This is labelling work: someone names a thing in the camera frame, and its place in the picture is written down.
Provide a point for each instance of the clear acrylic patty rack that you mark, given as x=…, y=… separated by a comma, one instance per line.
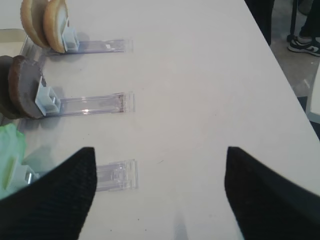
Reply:
x=50, y=105

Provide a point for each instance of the white black sneaker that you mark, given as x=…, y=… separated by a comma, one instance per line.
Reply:
x=305, y=45

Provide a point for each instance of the front brown meat patty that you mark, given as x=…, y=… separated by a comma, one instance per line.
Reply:
x=23, y=81

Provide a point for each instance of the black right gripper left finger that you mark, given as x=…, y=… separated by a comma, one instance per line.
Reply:
x=55, y=206

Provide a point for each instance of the clear acrylic bun rack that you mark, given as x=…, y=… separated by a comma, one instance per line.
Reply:
x=73, y=46

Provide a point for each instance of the brown meat patty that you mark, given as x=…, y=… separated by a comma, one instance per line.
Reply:
x=6, y=106
x=23, y=81

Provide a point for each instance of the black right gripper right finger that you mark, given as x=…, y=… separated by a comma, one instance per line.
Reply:
x=266, y=205

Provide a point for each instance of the clear acrylic lettuce rack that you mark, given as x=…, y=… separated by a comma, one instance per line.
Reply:
x=116, y=176

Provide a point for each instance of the green lettuce leaf in rack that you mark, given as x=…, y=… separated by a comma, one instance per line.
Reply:
x=12, y=148

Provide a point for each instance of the rear brown meat patty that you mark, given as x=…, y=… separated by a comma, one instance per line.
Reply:
x=6, y=106

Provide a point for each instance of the front tan bun slice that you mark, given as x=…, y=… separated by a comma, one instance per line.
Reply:
x=54, y=21

